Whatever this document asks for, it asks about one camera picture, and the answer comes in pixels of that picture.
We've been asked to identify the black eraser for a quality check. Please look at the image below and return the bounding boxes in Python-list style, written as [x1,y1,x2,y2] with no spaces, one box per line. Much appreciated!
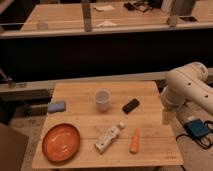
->
[122,98,140,114]

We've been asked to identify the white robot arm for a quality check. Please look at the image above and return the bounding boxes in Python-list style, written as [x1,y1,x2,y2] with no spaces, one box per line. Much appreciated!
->
[160,62,213,125]

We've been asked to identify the orange carrot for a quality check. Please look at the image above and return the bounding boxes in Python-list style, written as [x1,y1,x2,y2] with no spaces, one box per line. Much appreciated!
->
[129,128,139,154]

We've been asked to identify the white bottle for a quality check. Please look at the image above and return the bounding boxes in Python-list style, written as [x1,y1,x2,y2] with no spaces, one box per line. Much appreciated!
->
[94,122,125,154]

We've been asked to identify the wooden board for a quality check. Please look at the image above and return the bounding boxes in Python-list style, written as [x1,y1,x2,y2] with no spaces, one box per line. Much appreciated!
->
[42,81,183,169]

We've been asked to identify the orange plate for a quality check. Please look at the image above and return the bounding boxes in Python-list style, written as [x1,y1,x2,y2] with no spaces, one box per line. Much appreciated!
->
[42,123,80,163]

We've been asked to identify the crumpled white paper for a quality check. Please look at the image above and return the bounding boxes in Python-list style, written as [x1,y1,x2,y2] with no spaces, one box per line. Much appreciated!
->
[97,20,117,27]

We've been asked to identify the blue sponge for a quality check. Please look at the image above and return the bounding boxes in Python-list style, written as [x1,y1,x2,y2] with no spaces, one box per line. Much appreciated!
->
[47,101,66,113]

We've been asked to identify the black tools pile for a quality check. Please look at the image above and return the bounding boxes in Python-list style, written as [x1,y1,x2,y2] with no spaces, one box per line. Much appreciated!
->
[123,0,153,13]

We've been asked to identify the white paper sheet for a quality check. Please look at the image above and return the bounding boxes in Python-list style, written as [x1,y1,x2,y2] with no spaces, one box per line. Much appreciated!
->
[93,5,115,11]

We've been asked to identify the blue box with cables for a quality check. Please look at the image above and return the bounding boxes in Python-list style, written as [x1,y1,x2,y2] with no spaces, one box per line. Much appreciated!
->
[176,119,213,149]

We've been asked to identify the metal post right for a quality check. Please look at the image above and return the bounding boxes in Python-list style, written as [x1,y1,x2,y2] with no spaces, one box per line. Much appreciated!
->
[167,0,186,27]

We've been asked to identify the metal post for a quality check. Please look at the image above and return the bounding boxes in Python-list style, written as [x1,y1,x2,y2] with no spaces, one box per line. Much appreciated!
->
[81,0,92,32]
[167,0,186,27]

